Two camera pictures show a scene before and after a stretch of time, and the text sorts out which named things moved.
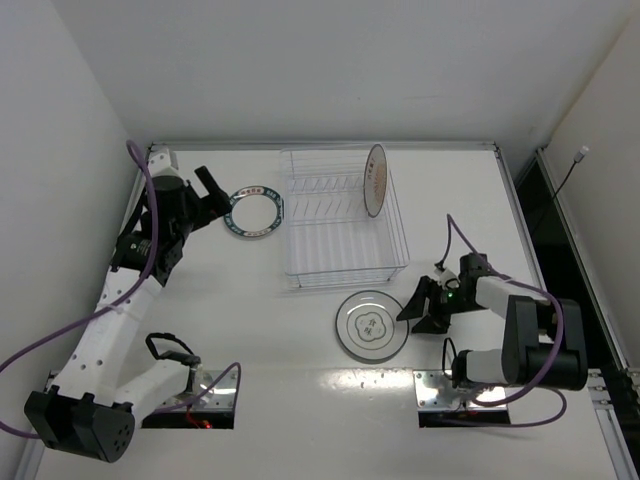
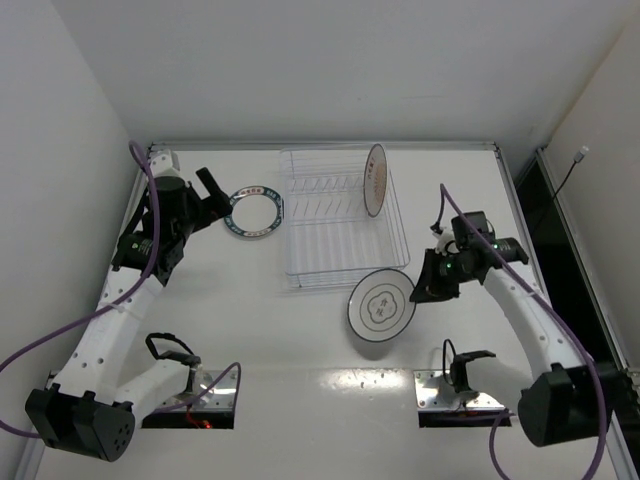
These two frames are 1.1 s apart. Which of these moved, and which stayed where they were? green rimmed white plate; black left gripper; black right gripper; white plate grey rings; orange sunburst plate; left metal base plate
Moved: white plate grey rings; black right gripper
Stayed: green rimmed white plate; black left gripper; left metal base plate; orange sunburst plate
